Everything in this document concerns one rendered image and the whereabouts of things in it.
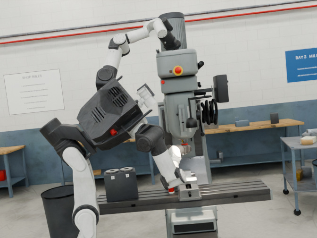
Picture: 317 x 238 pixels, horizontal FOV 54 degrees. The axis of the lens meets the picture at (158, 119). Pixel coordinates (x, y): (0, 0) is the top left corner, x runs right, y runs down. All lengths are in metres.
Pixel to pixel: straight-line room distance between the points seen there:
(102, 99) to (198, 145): 1.18
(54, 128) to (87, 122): 0.19
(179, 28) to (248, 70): 4.30
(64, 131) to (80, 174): 0.24
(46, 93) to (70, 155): 5.23
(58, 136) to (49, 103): 5.16
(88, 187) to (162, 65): 0.84
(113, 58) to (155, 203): 1.00
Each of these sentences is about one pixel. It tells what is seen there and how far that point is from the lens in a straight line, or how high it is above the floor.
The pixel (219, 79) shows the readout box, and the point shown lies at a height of 1.69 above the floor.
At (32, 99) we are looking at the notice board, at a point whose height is 1.80.
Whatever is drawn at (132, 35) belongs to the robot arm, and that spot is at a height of 2.00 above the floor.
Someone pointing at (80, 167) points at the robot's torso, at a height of 1.29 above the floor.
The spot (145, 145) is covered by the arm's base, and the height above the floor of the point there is 1.38.
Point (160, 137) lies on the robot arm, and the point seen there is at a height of 1.40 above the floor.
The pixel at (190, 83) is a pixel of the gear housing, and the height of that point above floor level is 1.68.
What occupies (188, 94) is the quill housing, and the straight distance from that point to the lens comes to 2.07.
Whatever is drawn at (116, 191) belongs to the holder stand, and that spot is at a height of 1.00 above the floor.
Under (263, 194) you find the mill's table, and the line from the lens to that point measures 2.24.
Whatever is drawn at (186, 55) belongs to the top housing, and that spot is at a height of 1.85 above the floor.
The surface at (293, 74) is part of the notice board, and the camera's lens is 6.80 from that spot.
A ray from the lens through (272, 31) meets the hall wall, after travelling 6.76.
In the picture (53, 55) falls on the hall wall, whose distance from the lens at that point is 6.85.
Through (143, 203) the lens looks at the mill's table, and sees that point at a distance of 2.19.
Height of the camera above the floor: 1.63
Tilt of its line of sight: 4 degrees down
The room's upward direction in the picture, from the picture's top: 6 degrees counter-clockwise
